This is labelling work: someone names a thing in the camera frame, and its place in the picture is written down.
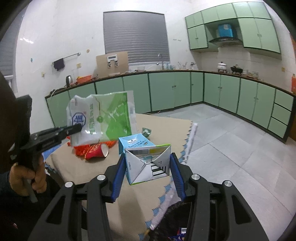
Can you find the blue box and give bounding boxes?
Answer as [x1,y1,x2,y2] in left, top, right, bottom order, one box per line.
[217,24,236,37]

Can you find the grey window blind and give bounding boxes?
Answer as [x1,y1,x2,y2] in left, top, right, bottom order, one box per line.
[103,11,170,65]

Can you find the red paper cup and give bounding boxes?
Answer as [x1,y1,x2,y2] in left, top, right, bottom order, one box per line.
[87,143,109,161]

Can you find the metal kitchen faucet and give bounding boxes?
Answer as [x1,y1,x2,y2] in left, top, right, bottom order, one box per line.
[157,53,166,70]

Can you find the metal towel rail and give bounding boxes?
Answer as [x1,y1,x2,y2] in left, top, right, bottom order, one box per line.
[51,53,81,64]

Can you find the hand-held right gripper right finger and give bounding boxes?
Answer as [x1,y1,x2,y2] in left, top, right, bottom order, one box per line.
[170,152,270,241]

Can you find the range hood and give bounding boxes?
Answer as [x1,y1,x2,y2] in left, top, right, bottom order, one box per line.
[208,37,242,45]

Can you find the blue white milk carton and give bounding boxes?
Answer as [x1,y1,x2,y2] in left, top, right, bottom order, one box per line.
[118,134,171,186]

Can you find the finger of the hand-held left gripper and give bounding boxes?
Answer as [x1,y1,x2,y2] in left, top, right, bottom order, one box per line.
[20,123,83,154]

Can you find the dark hanging towel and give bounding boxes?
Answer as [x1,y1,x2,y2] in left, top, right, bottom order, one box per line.
[53,58,65,71]

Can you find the red ruffled wrapper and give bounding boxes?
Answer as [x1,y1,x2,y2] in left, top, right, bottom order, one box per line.
[67,139,118,160]

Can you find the green upper cabinets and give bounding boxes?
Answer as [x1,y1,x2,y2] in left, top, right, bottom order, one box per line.
[184,1,281,55]

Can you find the brown cardboard sheet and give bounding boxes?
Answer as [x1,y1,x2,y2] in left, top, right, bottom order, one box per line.
[96,51,129,77]

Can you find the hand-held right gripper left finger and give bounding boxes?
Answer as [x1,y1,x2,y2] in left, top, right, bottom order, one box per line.
[28,153,126,241]

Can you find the orange plastic basin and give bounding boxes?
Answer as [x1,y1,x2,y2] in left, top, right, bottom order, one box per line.
[76,75,92,84]

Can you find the person's left hand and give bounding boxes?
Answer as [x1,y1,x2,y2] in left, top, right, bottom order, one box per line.
[9,154,48,197]

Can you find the beige tablecloth with blue scallops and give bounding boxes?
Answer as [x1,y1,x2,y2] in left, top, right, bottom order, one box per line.
[44,113,199,241]

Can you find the person's dark clothing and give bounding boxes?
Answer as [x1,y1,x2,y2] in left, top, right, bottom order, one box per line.
[0,173,88,241]

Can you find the green white plastic bag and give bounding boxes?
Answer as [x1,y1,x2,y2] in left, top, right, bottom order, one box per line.
[66,90,137,147]

